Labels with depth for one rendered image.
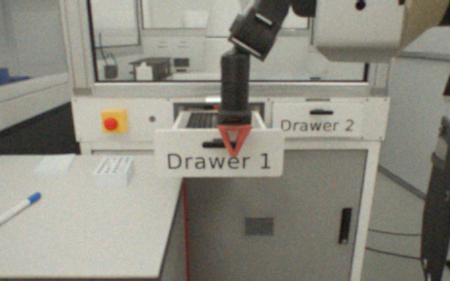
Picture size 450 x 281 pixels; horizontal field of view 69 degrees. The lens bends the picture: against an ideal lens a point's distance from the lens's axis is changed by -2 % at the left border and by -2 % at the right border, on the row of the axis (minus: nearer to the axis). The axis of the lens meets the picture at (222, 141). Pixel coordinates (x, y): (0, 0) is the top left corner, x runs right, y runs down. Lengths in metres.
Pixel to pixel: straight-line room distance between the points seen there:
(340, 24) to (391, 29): 0.03
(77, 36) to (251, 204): 0.79
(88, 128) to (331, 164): 0.82
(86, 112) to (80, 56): 0.18
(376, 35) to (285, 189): 1.01
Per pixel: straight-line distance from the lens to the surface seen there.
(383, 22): 0.22
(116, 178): 0.89
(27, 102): 1.60
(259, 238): 1.28
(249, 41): 0.64
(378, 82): 1.17
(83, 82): 1.13
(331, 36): 0.22
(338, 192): 1.25
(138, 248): 0.65
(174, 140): 0.74
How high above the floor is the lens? 1.12
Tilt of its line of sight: 17 degrees down
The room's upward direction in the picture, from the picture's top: straight up
